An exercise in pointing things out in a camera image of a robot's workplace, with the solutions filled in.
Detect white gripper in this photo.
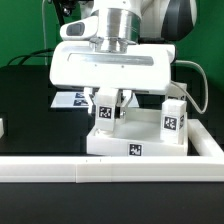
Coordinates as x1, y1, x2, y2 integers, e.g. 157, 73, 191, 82
50, 41, 176, 118

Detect white square tabletop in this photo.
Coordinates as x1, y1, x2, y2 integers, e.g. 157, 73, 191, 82
87, 108, 188, 156

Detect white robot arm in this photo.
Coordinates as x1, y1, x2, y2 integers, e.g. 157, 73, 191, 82
50, 0, 197, 119

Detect white marker sheet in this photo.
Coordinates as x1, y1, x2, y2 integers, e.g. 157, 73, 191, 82
51, 91, 139, 109

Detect white U-shaped obstacle fence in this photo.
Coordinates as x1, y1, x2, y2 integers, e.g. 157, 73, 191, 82
0, 119, 224, 183

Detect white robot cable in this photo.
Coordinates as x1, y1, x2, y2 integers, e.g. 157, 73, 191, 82
169, 59, 210, 116

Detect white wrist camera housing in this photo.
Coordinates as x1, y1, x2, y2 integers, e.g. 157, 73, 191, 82
60, 16, 98, 41

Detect black cables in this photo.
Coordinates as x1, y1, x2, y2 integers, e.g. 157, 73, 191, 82
7, 47, 56, 66

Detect black camera stand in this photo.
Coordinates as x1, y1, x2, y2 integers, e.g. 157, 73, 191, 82
47, 0, 94, 26

